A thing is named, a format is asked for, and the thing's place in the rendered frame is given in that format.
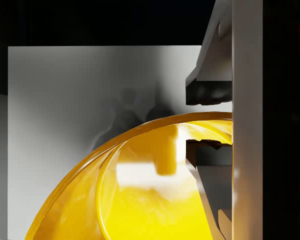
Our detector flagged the yellow bowl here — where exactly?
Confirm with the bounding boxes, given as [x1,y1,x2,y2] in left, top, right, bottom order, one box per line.
[23,111,233,240]

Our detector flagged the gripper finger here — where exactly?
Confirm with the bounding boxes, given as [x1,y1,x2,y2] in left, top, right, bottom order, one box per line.
[185,0,233,106]
[185,138,233,240]

